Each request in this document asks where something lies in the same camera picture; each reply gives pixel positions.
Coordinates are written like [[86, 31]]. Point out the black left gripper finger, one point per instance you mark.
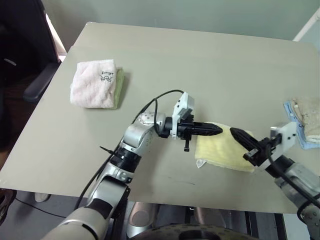
[[208, 132], [210, 125]]

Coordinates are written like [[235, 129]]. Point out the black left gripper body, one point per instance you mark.
[[186, 130]]

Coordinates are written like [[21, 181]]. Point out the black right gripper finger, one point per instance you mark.
[[243, 143], [246, 136]]

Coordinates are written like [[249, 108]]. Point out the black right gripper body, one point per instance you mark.
[[262, 152]]

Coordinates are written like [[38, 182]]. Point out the yellow fluffy towel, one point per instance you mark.
[[220, 150]]

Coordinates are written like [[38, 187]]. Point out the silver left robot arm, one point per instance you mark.
[[135, 137]]

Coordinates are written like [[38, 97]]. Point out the white cloth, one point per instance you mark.
[[313, 138]]

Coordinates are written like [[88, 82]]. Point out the beige folded towel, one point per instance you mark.
[[308, 112]]

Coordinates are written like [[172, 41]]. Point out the green folded towel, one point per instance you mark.
[[119, 87]]

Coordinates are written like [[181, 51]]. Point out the pink folded towel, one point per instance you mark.
[[92, 85]]

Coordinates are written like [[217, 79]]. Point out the black zip tie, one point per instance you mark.
[[107, 150]]

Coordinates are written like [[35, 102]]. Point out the silver rounded robot shell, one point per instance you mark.
[[140, 217]]

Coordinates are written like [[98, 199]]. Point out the dark perforated round disc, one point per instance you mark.
[[170, 231]]

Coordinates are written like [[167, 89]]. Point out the white pipe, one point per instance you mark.
[[306, 26]]

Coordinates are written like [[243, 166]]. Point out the black office chair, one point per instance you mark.
[[37, 85]]

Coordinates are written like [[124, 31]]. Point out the brown shoe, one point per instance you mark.
[[6, 205]]

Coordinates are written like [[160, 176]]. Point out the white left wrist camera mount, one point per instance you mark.
[[181, 105]]

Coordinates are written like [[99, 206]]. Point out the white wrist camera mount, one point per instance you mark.
[[181, 105], [287, 137]]

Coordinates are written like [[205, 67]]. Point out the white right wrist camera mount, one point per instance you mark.
[[287, 137]]

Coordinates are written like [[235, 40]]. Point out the black metal table frame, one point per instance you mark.
[[280, 225]]

